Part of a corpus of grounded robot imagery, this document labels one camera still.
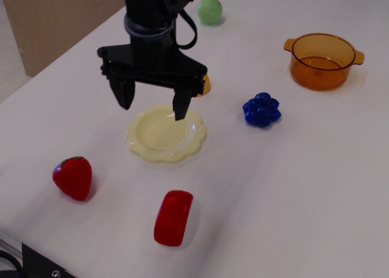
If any red toy strawberry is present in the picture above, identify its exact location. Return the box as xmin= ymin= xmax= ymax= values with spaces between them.
xmin=52 ymin=156 xmax=92 ymax=201

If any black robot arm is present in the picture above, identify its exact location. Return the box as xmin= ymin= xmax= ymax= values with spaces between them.
xmin=97 ymin=0 xmax=207 ymax=120

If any wooden cabinet panel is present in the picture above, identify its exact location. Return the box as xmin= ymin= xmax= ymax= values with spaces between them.
xmin=3 ymin=0 xmax=125 ymax=77

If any green toy ball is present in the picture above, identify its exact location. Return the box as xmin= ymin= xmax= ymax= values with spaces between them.
xmin=197 ymin=0 xmax=223 ymax=24

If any pale yellow scalloped plate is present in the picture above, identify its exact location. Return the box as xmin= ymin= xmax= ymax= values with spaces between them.
xmin=126 ymin=104 xmax=207 ymax=163

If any orange transparent toy pot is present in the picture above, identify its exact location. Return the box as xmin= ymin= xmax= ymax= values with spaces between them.
xmin=284 ymin=33 xmax=365 ymax=91

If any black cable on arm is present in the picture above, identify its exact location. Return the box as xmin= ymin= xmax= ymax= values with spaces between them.
xmin=177 ymin=9 xmax=198 ymax=51

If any blue toy grape bunch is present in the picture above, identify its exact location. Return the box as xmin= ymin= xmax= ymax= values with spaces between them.
xmin=243 ymin=92 xmax=281 ymax=128

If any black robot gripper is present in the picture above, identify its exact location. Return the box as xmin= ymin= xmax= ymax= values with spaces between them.
xmin=97 ymin=36 xmax=207 ymax=121

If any yellow toy corn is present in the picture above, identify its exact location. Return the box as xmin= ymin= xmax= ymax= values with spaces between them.
xmin=197 ymin=74 xmax=211 ymax=97

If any black metal corner bracket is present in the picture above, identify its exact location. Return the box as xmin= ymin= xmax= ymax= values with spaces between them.
xmin=22 ymin=243 xmax=75 ymax=278

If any aluminium table frame rail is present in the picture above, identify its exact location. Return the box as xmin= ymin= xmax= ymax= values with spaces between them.
xmin=0 ymin=231 xmax=22 ymax=262

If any black cable at table corner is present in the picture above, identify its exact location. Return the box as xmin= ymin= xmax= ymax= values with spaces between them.
xmin=0 ymin=249 xmax=25 ymax=278

